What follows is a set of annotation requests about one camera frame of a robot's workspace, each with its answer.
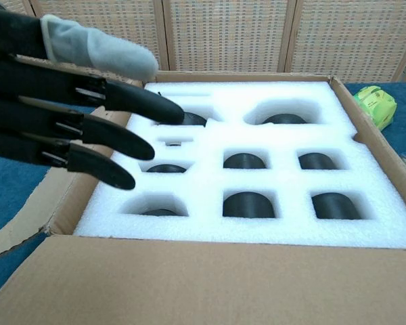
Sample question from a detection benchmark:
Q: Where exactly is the red cardboard box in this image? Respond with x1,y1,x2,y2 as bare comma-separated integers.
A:
0,67,406,325

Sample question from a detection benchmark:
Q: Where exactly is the woven bamboo folding screen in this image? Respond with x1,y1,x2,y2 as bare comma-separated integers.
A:
0,0,406,89

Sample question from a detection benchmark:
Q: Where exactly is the green tissue pack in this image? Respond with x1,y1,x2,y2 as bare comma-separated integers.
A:
353,85,398,130

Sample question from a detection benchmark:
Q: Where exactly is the white foam insert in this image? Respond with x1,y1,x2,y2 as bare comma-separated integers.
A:
73,81,406,252

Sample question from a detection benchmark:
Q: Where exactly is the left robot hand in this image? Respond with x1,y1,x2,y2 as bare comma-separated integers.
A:
0,6,186,190

